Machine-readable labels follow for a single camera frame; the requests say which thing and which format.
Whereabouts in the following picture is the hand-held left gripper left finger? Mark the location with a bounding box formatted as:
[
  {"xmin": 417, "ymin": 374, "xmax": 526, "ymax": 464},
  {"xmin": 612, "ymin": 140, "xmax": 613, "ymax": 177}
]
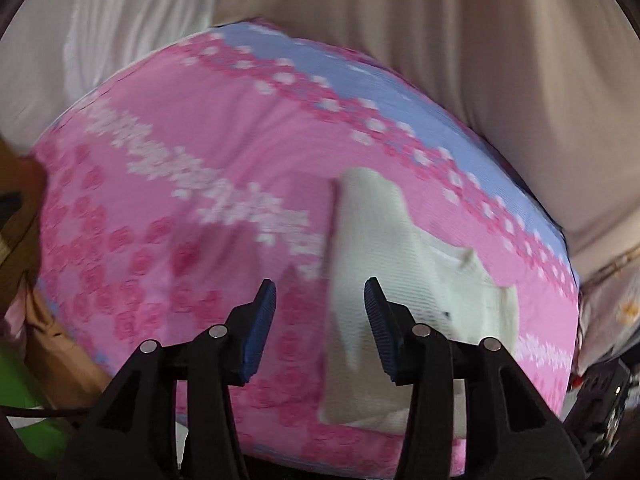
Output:
[{"xmin": 57, "ymin": 279, "xmax": 277, "ymax": 480}]

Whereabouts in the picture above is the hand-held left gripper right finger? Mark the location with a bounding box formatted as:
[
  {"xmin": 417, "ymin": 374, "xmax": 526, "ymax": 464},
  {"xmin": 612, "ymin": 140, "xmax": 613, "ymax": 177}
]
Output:
[{"xmin": 363, "ymin": 277, "xmax": 587, "ymax": 480}]

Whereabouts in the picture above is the white red black knit sweater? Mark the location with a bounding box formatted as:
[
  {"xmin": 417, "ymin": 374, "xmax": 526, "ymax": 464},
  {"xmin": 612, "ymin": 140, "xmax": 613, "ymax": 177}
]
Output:
[{"xmin": 320, "ymin": 166, "xmax": 521, "ymax": 443}]

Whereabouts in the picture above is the white floral blanket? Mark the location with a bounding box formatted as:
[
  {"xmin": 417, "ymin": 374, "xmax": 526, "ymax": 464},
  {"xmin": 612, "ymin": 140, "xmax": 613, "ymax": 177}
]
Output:
[{"xmin": 575, "ymin": 255, "xmax": 640, "ymax": 376}]

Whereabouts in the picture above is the pink floral bed sheet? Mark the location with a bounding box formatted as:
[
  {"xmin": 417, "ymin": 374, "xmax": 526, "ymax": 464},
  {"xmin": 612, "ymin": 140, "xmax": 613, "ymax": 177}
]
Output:
[{"xmin": 27, "ymin": 17, "xmax": 581, "ymax": 476}]

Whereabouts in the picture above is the green object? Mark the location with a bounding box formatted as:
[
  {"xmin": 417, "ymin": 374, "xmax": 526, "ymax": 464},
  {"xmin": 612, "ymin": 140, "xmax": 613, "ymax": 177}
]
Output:
[{"xmin": 0, "ymin": 345, "xmax": 71, "ymax": 461}]

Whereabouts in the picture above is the beige draped cloth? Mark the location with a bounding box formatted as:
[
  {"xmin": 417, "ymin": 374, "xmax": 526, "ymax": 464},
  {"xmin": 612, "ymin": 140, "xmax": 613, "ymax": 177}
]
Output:
[{"xmin": 212, "ymin": 0, "xmax": 640, "ymax": 281}]

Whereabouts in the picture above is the white curtain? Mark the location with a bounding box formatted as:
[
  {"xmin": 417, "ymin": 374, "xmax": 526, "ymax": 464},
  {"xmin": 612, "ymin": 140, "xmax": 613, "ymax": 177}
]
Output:
[{"xmin": 0, "ymin": 0, "xmax": 231, "ymax": 146}]

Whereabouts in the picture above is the black cable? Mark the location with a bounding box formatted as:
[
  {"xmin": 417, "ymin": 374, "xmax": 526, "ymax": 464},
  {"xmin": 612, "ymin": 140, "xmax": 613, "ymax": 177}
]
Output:
[{"xmin": 0, "ymin": 405, "xmax": 101, "ymax": 423}]

